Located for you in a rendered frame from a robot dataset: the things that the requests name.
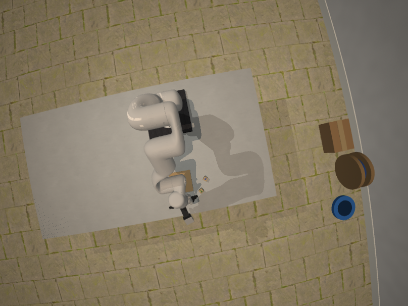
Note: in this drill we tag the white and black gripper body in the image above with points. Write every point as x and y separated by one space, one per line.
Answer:
189 200

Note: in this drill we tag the brown flat mat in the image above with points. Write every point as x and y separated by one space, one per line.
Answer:
187 175

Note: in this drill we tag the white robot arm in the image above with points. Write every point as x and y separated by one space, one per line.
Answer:
146 112

